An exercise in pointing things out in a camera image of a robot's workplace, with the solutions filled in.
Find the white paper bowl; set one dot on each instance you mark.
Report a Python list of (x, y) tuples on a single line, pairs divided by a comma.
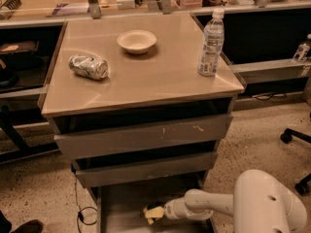
[(136, 41)]

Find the grey drawer cabinet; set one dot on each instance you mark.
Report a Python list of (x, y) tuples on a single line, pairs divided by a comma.
[(160, 85)]

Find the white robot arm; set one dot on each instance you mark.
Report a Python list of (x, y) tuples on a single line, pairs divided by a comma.
[(259, 204)]

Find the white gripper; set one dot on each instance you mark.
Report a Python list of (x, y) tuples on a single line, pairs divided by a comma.
[(172, 209)]

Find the green and yellow sponge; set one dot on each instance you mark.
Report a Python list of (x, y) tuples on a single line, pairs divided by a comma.
[(152, 205)]

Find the middle grey drawer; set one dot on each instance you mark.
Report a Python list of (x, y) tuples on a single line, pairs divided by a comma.
[(147, 170)]

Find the top grey drawer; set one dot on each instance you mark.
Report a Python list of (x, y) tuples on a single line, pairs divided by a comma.
[(143, 137)]

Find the metal coil stand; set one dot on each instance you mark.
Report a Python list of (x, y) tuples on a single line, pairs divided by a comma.
[(8, 8)]

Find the small bottle on shelf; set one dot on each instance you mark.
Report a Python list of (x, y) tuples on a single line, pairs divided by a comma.
[(303, 49)]

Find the purple white paper sheet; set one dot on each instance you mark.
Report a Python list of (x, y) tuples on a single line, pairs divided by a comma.
[(70, 9)]

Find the open bottom grey drawer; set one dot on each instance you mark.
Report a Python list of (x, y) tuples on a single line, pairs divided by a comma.
[(120, 206)]

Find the clear plastic water bottle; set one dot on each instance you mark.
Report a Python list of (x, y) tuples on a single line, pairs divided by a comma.
[(214, 37)]

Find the crushed silver soda can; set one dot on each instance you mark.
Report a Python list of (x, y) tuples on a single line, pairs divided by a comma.
[(94, 68)]

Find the brown shoe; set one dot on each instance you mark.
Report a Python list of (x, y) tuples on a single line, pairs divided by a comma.
[(32, 226)]

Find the long wooden workbench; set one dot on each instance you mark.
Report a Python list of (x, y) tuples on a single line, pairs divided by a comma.
[(166, 13)]

